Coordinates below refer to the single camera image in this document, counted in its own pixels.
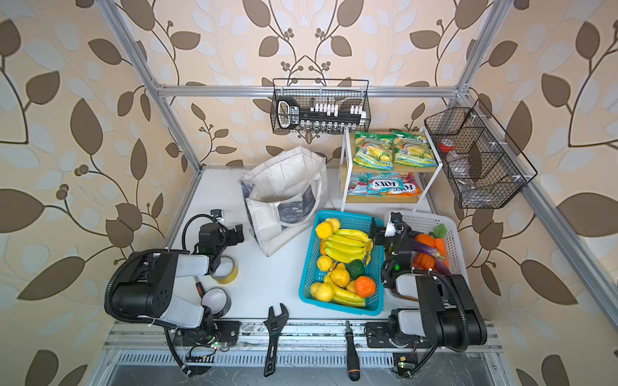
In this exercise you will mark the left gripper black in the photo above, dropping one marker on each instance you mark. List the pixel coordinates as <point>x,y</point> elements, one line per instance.
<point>232,235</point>

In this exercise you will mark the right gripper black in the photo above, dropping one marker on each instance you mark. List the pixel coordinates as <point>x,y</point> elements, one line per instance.
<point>393,234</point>

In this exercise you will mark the white canvas tote bag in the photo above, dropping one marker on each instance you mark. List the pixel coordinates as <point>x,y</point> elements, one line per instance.
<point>282,196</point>

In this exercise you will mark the green snack bag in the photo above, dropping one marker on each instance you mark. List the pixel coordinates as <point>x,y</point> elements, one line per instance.
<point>374,151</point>
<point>412,150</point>

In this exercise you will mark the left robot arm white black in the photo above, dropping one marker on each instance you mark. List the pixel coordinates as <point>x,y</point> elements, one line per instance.
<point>181,291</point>

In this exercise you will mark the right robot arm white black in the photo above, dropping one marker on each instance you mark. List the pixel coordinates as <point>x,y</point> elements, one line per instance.
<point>446,314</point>

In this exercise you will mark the Fox's candy bag right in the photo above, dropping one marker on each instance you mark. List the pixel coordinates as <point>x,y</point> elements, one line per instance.
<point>410,187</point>

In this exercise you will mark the fox's candy bag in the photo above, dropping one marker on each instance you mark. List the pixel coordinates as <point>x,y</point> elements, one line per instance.
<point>375,184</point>
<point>410,187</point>

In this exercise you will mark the Fox's candy bag left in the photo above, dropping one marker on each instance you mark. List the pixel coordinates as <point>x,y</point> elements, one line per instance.
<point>375,184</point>

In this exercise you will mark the purple eggplant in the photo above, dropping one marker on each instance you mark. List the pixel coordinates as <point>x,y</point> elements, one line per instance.
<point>419,247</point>

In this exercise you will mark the small orange pumpkin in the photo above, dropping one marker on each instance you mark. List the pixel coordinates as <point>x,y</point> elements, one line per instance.
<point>424,262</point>

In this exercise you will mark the white plastic basket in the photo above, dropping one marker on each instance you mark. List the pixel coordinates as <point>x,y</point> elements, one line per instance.
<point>429,241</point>

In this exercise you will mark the orange carrot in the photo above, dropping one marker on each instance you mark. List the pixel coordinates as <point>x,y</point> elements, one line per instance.
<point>439,233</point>

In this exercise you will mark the yellow tape roll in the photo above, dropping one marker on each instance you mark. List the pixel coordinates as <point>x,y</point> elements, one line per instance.
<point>226,272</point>

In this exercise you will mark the green avocado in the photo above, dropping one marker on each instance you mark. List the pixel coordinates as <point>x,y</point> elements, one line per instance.
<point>356,269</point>

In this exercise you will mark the orange fruit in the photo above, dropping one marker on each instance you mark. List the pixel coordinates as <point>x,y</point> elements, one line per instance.
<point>365,287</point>

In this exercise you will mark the upper banana bunch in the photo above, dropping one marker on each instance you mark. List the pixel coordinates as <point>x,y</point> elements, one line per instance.
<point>348,245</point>

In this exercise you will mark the banana bunch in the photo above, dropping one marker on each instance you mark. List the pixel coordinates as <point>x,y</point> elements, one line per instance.
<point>345,297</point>
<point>348,245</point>

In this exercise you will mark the teal plastic basket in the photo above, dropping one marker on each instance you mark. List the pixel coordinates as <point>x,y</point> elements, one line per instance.
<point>311,274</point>

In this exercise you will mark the black tape roll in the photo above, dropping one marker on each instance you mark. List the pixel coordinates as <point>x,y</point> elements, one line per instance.
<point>217,301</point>

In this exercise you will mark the lower banana bunch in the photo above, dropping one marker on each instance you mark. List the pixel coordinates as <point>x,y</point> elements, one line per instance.
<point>345,297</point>

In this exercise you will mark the plastic bottle red cap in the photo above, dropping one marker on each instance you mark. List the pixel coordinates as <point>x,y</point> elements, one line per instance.
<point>458,168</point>

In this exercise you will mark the black adjustable wrench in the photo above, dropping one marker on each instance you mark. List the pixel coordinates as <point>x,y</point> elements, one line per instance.
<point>274,324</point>

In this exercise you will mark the black orange screwdriver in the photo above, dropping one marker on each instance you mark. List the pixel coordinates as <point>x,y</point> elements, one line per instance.
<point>352,359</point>

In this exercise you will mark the black socket wrench set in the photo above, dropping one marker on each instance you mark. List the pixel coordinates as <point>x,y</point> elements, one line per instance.
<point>288,113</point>

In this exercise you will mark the small red handled ratchet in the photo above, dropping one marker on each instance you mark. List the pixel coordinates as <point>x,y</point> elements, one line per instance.
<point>199,287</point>

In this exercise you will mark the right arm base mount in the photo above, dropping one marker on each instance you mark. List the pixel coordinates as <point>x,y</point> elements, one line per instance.
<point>386,335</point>

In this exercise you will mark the black wire basket right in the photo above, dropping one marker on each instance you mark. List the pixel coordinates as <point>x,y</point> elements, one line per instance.
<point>499,167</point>

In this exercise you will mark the black wire basket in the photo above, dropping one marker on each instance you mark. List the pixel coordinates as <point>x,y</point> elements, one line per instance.
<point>499,167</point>
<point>322,89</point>

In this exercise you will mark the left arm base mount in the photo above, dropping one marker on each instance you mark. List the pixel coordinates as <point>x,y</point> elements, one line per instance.
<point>194,350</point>

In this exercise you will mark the black wire basket centre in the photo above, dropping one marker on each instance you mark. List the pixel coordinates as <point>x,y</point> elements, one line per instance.
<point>322,89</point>

